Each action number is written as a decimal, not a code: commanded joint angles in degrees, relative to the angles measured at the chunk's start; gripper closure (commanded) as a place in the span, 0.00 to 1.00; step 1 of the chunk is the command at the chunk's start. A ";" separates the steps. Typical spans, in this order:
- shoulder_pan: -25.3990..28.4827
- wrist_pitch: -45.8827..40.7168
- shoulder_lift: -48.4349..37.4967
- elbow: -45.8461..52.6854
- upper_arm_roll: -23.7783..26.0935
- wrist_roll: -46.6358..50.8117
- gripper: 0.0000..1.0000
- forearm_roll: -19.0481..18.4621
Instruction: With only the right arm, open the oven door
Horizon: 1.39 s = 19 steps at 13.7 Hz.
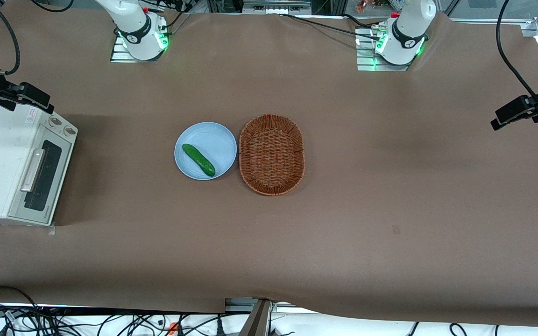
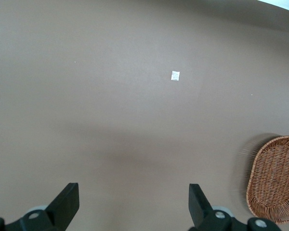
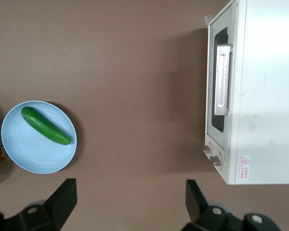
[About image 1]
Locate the silver oven door handle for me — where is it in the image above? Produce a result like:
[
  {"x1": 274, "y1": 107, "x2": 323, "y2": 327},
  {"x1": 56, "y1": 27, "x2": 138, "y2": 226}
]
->
[{"x1": 20, "y1": 149, "x2": 47, "y2": 193}]

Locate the brown paper table cover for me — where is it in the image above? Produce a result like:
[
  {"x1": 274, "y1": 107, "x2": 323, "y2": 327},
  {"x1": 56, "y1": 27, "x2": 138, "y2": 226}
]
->
[{"x1": 0, "y1": 0, "x2": 538, "y2": 328}]

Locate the green cucumber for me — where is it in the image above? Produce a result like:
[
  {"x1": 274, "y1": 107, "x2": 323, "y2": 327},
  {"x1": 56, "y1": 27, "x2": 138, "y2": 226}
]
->
[{"x1": 182, "y1": 143, "x2": 216, "y2": 177}]

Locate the light blue round plate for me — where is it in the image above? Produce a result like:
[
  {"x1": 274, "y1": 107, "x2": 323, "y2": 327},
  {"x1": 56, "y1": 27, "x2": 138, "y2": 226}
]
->
[{"x1": 174, "y1": 122, "x2": 238, "y2": 181}]

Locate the brown oval wicker basket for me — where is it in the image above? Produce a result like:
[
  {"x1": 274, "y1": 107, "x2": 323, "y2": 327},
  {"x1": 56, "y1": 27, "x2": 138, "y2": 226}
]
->
[{"x1": 239, "y1": 114, "x2": 306, "y2": 196}]

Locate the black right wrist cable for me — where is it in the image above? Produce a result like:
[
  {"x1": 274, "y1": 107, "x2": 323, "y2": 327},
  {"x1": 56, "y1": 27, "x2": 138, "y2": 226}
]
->
[{"x1": 0, "y1": 0, "x2": 21, "y2": 76}]

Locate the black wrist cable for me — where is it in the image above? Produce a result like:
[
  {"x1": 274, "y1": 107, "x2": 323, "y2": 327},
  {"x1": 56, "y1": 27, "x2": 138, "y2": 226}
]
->
[
  {"x1": 496, "y1": 0, "x2": 538, "y2": 111},
  {"x1": 0, "y1": 0, "x2": 21, "y2": 76}
]

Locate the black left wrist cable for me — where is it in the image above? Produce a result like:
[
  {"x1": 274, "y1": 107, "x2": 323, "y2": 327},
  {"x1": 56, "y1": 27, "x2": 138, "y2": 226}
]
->
[{"x1": 496, "y1": 0, "x2": 538, "y2": 111}]

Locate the black looped floor cable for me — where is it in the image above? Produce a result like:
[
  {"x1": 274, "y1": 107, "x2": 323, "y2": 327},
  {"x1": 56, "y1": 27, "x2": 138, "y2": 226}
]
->
[{"x1": 0, "y1": 285, "x2": 42, "y2": 318}]

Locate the black cable across cover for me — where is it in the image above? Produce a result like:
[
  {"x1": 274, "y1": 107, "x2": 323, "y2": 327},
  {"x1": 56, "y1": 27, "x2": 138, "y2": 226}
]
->
[{"x1": 277, "y1": 14, "x2": 384, "y2": 41}]

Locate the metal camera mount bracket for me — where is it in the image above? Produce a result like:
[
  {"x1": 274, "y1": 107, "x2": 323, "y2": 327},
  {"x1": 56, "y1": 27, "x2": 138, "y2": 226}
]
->
[{"x1": 225, "y1": 298, "x2": 276, "y2": 336}]

